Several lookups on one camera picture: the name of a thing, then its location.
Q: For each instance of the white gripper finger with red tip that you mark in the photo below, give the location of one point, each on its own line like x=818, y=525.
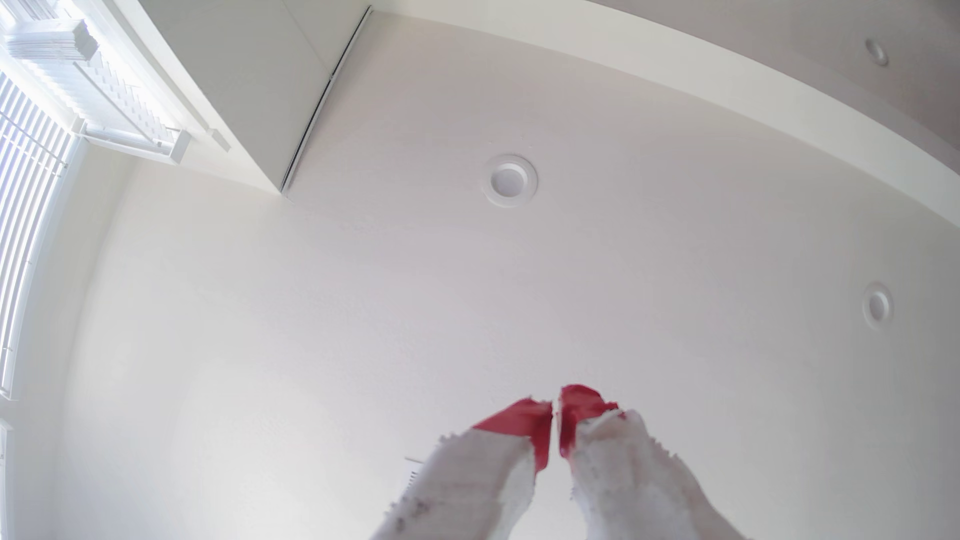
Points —
x=630, y=480
x=480, y=487

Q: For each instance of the round recessed ceiling light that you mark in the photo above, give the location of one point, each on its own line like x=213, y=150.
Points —
x=509, y=181
x=877, y=306

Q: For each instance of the white window blind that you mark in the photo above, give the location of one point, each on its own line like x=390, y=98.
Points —
x=30, y=187
x=97, y=90

